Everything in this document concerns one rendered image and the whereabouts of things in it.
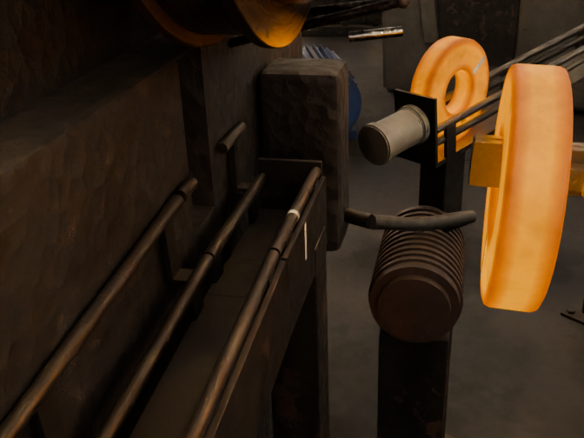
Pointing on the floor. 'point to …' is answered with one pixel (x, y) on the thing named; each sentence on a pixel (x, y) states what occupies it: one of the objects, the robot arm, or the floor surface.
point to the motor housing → (415, 324)
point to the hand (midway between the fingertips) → (527, 163)
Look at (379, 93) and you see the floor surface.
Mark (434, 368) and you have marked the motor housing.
